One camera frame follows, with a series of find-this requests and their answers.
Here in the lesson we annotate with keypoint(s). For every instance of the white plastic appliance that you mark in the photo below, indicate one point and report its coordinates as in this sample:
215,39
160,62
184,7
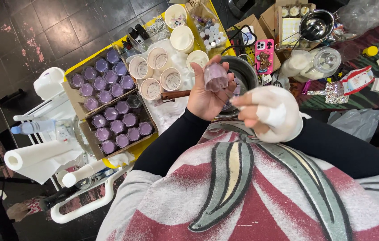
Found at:
48,83

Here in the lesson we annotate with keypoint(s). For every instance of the thin white paper roll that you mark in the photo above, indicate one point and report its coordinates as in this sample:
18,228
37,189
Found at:
82,173

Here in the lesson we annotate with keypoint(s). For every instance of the water bottle with blue cap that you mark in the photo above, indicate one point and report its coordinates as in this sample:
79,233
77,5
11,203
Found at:
35,127

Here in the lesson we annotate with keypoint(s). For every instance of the clear box of small bottles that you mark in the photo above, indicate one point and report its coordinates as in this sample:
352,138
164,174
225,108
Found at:
209,31

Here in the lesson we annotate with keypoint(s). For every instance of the white paper sheet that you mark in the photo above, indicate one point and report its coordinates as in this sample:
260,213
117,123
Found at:
172,110

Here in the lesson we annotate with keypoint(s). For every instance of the clear glass measuring cup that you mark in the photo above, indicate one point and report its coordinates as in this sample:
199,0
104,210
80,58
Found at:
64,130

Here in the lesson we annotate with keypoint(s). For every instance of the grey red printed sweatshirt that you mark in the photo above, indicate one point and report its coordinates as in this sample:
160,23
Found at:
243,197

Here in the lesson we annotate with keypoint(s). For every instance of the white charger plug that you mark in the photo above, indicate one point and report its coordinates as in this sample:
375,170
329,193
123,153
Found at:
248,35

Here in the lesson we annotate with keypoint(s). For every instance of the person's left hand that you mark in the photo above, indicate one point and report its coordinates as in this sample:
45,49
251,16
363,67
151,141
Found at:
204,102

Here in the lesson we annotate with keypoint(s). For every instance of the cardboard box with white candles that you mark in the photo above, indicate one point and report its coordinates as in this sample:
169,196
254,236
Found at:
290,28

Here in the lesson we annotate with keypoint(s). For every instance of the person's right fingers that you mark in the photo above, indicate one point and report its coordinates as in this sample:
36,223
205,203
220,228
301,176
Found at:
247,112

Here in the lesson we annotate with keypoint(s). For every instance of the purple glass candle jar single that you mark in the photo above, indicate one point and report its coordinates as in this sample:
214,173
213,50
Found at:
216,78

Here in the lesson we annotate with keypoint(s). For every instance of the group of purple candle jars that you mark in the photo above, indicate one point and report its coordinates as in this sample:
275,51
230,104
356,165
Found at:
119,125
104,80

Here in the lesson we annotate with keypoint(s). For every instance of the large white paper towel roll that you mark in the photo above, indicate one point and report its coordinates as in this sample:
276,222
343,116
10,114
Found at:
35,154

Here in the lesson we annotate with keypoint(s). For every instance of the clear plastic bag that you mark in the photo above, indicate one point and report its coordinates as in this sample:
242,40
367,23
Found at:
370,15

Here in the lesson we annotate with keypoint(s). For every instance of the black whisk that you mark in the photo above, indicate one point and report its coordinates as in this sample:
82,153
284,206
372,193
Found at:
278,80

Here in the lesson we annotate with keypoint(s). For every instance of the striped rug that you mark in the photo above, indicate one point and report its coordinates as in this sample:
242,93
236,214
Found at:
360,42

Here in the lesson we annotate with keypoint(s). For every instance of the printed measuring paper cup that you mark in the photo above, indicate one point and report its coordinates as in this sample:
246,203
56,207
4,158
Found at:
150,89
158,58
171,79
140,68

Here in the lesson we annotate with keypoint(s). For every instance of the open brown cardboard box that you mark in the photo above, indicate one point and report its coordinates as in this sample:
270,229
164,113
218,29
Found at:
259,28

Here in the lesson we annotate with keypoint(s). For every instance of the yellow round cap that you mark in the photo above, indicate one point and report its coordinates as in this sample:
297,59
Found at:
370,51

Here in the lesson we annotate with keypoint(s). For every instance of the bag of white wax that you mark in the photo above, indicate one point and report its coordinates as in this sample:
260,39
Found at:
293,65

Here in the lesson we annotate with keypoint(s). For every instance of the grey plastic bag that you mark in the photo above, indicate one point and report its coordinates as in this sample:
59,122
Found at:
357,122

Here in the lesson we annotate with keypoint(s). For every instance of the empty clear glass jar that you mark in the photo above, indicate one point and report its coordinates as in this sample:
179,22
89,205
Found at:
134,101

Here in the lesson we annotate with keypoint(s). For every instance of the white plastic cart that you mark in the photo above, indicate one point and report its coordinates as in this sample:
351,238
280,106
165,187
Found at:
82,204

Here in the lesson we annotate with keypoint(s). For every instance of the black dropper bottle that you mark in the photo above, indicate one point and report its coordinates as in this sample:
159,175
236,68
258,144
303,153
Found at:
133,34
141,30

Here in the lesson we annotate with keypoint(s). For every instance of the red white wet wipes pack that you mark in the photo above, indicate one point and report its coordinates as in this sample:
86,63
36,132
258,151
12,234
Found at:
357,80

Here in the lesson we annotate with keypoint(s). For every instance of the black power strip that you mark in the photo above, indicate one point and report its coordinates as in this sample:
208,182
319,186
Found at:
241,48

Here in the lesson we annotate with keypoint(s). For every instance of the steel pouring pot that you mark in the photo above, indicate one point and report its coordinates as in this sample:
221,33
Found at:
316,25

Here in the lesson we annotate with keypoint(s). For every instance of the clear container of candle wicks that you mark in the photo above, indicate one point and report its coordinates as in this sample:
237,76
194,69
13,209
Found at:
157,26

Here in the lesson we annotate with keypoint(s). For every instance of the brown cardboard tray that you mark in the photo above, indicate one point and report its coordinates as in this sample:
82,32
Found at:
72,97
90,139

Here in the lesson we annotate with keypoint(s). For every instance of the phone in pink case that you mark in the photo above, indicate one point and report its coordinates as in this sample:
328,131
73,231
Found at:
264,57

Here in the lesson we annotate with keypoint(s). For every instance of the person's right hand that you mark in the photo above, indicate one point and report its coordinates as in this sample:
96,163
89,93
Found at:
278,100

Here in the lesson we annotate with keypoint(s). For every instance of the glass jar with glass lid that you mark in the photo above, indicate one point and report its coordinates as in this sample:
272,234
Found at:
325,63

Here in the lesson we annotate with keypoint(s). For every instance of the white paper cup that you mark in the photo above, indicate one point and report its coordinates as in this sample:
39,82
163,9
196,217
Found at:
175,15
196,59
182,38

